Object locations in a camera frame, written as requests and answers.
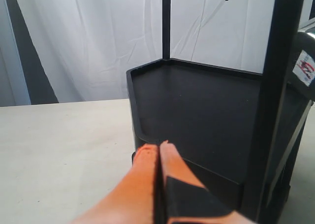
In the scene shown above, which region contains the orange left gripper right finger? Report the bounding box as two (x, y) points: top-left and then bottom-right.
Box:
(160, 141), (253, 224)

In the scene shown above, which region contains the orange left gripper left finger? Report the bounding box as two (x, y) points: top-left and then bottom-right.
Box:
(72, 144), (158, 224)

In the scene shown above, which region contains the black shelf rack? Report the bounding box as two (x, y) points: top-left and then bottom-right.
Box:
(126, 0), (315, 224)

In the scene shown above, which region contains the white backdrop curtain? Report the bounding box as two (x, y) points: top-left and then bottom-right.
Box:
(0, 0), (315, 107)

